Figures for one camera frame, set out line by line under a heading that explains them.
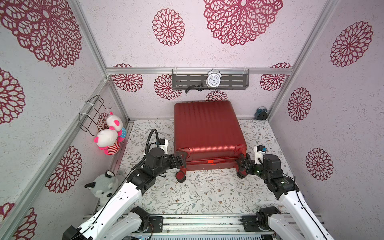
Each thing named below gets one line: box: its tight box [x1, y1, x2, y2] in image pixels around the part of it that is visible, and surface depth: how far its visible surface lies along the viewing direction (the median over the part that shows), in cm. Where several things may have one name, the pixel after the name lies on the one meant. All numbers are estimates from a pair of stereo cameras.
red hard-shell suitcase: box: [174, 100, 247, 183], surface depth 87 cm
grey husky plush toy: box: [84, 170, 119, 207], surface depth 69 cm
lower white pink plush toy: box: [93, 129, 125, 156], surface depth 87 cm
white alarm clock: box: [206, 68, 222, 88], surface depth 92 cm
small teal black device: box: [254, 106, 268, 121], surface depth 120 cm
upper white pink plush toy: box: [106, 111, 127, 142], surface depth 95 cm
